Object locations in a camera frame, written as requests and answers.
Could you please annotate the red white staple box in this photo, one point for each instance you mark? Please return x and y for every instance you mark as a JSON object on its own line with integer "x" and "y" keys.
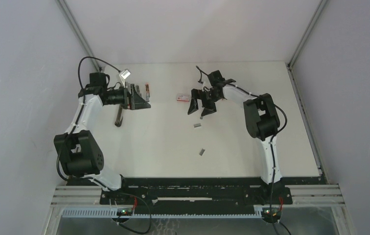
{"x": 183, "y": 97}

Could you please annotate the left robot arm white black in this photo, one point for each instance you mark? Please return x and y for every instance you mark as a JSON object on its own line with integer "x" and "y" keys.
{"x": 78, "y": 153}

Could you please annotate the aluminium front rail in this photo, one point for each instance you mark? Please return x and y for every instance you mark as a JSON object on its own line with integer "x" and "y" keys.
{"x": 294, "y": 196}

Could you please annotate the aluminium frame corner post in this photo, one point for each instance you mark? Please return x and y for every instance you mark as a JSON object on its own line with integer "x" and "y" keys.
{"x": 77, "y": 31}

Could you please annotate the black and grey large stapler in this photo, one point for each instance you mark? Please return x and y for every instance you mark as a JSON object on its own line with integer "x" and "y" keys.
{"x": 119, "y": 117}

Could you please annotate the white cable duct strip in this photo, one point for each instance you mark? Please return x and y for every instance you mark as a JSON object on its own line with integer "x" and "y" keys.
{"x": 123, "y": 213}

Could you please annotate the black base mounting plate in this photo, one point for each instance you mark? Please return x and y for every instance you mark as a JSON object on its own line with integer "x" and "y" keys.
{"x": 201, "y": 207}

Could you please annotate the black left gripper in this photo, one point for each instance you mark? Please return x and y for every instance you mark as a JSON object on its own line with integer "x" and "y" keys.
{"x": 134, "y": 101}

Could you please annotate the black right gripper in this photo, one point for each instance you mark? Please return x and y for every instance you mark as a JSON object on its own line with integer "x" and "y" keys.
{"x": 197, "y": 94}

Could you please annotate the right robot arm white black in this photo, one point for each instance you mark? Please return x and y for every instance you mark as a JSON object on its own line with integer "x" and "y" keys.
{"x": 260, "y": 112}

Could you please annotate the right aluminium frame post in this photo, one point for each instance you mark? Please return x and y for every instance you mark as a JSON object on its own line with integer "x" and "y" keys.
{"x": 308, "y": 31}

